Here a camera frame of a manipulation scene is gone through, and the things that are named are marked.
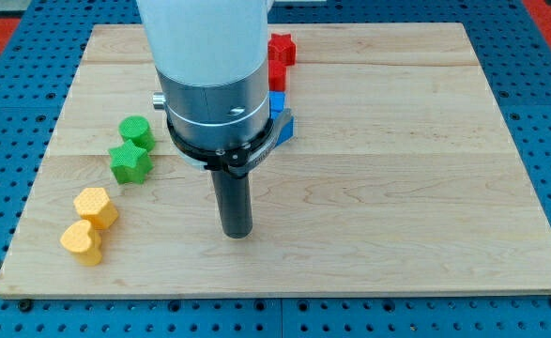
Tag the black clamp ring mount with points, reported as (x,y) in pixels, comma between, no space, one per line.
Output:
(237,162)

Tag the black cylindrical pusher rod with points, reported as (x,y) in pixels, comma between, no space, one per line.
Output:
(234,204)

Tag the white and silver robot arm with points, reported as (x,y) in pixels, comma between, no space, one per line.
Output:
(211,57)

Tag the blue triangle block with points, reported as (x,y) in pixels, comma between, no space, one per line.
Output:
(285,129)

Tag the blue cube block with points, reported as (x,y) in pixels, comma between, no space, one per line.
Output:
(276,101)

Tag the green star block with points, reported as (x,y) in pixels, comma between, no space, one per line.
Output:
(130,163)

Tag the green cylinder block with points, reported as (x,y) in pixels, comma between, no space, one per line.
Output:
(136,128)

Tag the red star block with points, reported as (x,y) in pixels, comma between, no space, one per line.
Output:
(282,48)

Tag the yellow hexagon block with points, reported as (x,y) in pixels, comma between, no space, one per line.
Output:
(95,205)

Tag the yellow heart block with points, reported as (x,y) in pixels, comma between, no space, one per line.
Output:
(83,242)

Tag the wooden board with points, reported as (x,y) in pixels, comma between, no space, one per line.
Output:
(401,180)

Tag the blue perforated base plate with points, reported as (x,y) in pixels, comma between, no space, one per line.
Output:
(36,71)

